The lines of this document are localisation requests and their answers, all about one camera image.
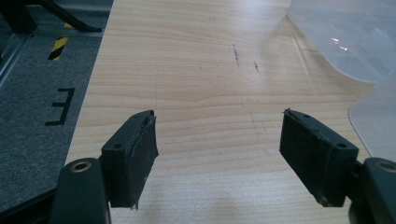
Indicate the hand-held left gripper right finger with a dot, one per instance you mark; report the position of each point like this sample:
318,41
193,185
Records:
314,155

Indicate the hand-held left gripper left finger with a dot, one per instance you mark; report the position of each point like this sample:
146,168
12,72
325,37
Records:
129,161

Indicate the black tape floor marking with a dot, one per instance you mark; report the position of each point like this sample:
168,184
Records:
62,105

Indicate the clear plastic sheet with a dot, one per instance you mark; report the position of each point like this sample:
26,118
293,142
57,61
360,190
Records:
355,40

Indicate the yellow black hazard tape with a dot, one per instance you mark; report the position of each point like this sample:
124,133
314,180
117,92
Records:
58,48

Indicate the black metal stand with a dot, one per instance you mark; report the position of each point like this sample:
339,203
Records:
37,15

